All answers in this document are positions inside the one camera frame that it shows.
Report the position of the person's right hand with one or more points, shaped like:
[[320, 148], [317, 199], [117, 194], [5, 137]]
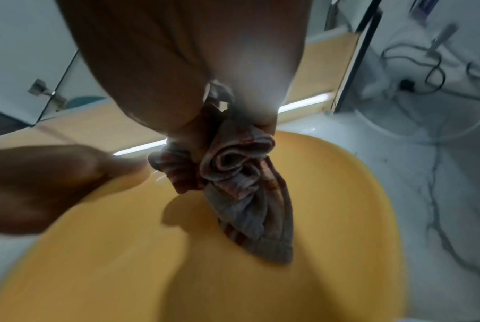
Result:
[[164, 56]]

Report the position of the person's left hand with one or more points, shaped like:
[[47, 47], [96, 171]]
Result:
[[37, 188]]

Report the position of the yellow plate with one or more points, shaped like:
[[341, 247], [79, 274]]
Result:
[[144, 251]]

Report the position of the red checkered cloth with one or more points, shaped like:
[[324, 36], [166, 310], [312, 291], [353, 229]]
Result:
[[248, 188]]

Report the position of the metal cabinet door hinge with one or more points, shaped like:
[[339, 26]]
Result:
[[45, 91]]

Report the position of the LED light strip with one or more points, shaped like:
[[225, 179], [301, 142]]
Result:
[[303, 102]]

